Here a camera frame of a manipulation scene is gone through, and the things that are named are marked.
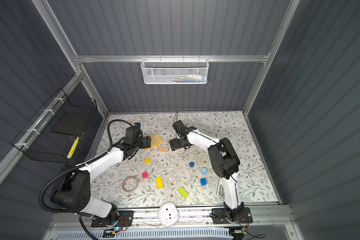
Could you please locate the wood block with holes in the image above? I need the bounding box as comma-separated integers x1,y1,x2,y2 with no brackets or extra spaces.
157,147,169,153

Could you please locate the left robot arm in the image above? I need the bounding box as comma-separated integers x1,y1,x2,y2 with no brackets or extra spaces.
50,123,151,224

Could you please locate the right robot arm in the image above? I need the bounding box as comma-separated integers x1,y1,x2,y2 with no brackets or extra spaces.
170,121,244,212

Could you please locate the yellow rectangular block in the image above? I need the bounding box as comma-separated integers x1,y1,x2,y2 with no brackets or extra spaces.
156,177,164,189

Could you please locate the lime green block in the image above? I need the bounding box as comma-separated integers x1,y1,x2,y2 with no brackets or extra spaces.
177,187,189,199

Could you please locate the yellow calculator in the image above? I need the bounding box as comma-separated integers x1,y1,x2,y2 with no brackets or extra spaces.
145,134,163,150

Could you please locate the magenta cube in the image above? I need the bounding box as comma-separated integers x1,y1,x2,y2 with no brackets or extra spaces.
142,172,149,179

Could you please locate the clear tape roll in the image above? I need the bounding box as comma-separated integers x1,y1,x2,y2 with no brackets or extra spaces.
122,176,139,193

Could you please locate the white round device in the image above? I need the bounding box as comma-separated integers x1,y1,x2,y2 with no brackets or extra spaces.
158,202,180,228

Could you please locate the black corrugated cable conduit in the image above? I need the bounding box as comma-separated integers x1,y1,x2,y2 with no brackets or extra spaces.
38,119,136,240

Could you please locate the white wire basket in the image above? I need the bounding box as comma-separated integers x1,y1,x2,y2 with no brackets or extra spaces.
141,60,210,85

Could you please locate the black wire basket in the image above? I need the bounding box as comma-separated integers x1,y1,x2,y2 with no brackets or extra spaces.
12,91,102,165

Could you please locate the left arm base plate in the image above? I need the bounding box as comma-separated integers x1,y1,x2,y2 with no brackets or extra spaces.
91,211,135,228

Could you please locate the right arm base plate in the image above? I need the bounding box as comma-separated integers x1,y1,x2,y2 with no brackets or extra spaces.
210,207,253,225

